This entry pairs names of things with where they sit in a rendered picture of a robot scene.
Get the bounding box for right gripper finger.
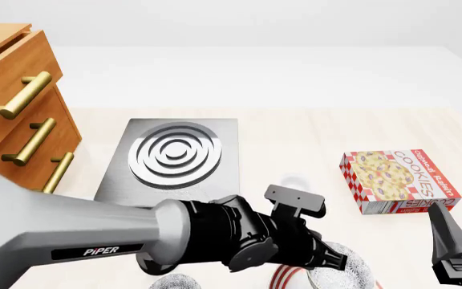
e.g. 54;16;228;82
427;201;462;267

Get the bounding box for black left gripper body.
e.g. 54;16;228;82
304;230;347;271

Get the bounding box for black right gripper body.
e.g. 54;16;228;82
431;251;462;286

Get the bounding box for white plate with red rings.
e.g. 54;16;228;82
269;263;385;289

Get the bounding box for flat stove plate with rings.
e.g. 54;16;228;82
93;118;241;210

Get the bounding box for red white cookie box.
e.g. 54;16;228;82
338;149;462;216

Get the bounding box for large wooden drawer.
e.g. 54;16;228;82
0;29;64;166

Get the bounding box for long brass drawer handle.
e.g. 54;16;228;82
0;70;53;120

